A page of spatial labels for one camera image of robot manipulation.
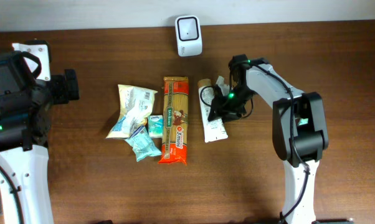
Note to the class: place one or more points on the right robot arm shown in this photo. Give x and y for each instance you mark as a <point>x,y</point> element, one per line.
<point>299,131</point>

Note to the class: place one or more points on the green Kleenex tissue pack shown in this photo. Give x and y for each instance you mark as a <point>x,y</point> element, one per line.
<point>155,126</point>

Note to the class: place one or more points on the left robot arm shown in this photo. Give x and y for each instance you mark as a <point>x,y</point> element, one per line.
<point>25,101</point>

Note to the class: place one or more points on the white cream tube gold cap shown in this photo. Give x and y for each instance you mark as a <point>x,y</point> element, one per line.
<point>213,130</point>

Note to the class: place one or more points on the small teal snack bag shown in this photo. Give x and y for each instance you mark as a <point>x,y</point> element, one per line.
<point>142,145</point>

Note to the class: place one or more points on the cream white snack bag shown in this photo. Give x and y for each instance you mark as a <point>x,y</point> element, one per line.
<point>136,104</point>

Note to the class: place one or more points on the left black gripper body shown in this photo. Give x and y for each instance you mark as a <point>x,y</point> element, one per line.
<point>60,89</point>

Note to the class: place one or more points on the white barcode scanner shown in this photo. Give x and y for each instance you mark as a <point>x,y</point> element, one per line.
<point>188,36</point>

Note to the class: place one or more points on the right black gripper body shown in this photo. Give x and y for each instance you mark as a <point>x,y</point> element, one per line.
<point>232,106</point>

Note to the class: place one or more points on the orange spaghetti pasta pack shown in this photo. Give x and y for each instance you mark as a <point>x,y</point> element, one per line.
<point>175,120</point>

